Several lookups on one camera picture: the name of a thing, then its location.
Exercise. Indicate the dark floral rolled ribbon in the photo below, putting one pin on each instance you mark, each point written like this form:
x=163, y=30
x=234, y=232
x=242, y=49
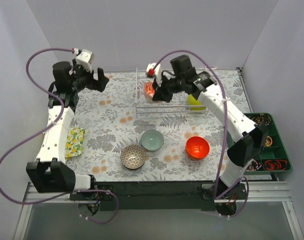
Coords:
x=254, y=166

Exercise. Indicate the yellow rolled ribbon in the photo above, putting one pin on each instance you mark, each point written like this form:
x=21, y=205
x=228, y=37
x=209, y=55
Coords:
x=269, y=141

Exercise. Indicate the grey geometric patterned bowl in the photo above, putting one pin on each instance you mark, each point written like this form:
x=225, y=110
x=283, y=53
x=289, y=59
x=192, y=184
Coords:
x=133, y=157

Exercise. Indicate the pale green celadon bowl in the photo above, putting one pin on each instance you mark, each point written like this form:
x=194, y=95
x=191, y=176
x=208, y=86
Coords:
x=152, y=140

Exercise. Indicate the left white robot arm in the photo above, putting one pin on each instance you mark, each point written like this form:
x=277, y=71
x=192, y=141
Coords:
x=49, y=172

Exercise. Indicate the white wire dish rack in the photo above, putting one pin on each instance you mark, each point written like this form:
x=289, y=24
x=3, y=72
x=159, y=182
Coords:
x=178, y=105

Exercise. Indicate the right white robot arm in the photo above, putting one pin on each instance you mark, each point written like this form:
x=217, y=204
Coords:
x=211, y=94

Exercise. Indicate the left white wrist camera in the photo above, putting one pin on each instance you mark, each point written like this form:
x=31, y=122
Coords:
x=85, y=59

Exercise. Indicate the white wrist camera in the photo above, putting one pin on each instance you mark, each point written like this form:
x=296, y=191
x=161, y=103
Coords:
x=154, y=71
x=85, y=59

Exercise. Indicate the red white floral bowl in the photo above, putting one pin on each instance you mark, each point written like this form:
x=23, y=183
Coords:
x=148, y=91

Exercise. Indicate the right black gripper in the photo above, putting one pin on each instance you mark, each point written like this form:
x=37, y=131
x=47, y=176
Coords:
x=166, y=88

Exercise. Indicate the lemon print folded cloth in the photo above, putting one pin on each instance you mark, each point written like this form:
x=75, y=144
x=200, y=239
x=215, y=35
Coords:
x=74, y=142

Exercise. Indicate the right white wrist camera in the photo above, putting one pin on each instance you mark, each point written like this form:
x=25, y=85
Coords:
x=154, y=71

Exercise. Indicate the lime green bowl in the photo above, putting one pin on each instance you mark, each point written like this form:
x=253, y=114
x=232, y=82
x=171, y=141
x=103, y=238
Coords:
x=194, y=104

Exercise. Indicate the green compartment tray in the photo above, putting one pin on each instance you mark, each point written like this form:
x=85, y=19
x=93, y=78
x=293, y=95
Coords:
x=279, y=155

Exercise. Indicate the orange red bowl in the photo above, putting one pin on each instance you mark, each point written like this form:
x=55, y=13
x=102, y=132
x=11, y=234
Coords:
x=197, y=148

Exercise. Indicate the aluminium front rail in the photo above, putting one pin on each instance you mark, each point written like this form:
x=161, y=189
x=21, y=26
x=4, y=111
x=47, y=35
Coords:
x=259, y=191

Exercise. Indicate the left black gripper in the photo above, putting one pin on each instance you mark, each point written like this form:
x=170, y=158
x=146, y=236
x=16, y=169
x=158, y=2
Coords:
x=93, y=81

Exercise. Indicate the floral patterned table mat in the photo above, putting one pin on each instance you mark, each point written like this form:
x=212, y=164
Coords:
x=110, y=122

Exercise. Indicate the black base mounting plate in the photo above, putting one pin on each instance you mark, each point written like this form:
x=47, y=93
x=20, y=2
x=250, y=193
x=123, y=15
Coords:
x=161, y=195

